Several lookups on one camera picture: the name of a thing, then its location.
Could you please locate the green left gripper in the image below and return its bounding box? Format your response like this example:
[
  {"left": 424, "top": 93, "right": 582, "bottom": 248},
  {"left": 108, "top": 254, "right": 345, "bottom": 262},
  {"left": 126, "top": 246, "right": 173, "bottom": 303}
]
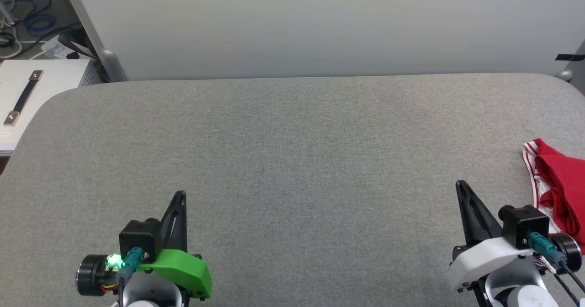
[{"left": 137, "top": 191, "right": 213, "bottom": 300}]

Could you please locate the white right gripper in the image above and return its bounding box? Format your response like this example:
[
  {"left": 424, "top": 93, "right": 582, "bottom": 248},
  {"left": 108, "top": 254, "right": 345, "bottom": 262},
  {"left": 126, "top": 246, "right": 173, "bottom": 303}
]
[{"left": 445, "top": 180, "right": 536, "bottom": 295}]

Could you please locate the red Bulls basketball jersey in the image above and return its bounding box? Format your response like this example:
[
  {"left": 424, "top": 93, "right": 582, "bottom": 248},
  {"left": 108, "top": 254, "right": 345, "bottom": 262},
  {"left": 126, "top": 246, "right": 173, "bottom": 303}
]
[{"left": 522, "top": 138, "right": 585, "bottom": 255}]

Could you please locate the white metal case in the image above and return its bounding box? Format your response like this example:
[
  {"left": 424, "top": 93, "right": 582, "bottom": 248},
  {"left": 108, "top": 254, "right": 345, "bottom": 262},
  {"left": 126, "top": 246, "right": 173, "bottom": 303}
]
[{"left": 0, "top": 59, "right": 100, "bottom": 158}]

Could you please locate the white power strip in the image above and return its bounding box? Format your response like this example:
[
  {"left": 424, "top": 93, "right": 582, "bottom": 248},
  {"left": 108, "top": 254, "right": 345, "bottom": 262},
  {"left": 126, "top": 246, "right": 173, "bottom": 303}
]
[{"left": 40, "top": 35, "right": 74, "bottom": 61}]

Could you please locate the white backdrop panel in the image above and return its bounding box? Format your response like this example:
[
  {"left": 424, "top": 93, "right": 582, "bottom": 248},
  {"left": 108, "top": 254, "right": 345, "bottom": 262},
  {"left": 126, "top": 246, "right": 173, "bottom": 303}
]
[{"left": 69, "top": 0, "right": 585, "bottom": 82}]

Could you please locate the teal left camera connector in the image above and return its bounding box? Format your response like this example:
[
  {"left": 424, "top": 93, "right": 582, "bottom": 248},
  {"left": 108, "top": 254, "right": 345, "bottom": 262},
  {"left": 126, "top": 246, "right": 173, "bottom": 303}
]
[{"left": 116, "top": 247, "right": 145, "bottom": 283}]

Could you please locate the teal camera connector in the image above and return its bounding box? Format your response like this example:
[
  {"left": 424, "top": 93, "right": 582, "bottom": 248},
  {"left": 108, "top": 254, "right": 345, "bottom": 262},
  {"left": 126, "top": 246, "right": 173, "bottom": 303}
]
[
  {"left": 526, "top": 233, "right": 568, "bottom": 267},
  {"left": 116, "top": 247, "right": 145, "bottom": 283}
]

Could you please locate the teal right camera connector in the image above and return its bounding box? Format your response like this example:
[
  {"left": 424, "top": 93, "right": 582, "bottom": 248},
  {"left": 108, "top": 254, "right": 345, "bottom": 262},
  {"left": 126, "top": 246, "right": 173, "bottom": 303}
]
[{"left": 526, "top": 233, "right": 568, "bottom": 267}]

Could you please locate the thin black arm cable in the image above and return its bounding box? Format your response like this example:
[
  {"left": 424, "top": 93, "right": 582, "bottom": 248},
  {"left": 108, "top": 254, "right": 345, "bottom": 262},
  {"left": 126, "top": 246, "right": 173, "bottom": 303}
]
[{"left": 546, "top": 268, "right": 581, "bottom": 307}]

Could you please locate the black right camera cable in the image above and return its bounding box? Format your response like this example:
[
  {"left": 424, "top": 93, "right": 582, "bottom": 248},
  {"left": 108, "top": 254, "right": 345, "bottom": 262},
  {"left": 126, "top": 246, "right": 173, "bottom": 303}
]
[{"left": 558, "top": 261, "right": 585, "bottom": 294}]

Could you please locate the grey metal frame leg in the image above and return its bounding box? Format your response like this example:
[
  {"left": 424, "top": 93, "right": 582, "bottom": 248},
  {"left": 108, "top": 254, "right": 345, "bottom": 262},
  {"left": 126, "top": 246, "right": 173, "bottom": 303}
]
[
  {"left": 555, "top": 40, "right": 585, "bottom": 95},
  {"left": 57, "top": 0, "right": 129, "bottom": 83}
]

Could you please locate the black strap case handle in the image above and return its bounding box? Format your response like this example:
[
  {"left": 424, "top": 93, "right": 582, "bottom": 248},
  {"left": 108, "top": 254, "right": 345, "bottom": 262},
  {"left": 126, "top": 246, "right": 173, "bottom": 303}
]
[{"left": 3, "top": 70, "right": 45, "bottom": 127}]

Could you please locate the blue coiled cable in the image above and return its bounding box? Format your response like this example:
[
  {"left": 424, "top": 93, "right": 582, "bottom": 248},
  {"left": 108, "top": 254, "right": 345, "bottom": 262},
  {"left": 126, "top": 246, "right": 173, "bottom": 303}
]
[{"left": 22, "top": 14, "right": 59, "bottom": 37}]

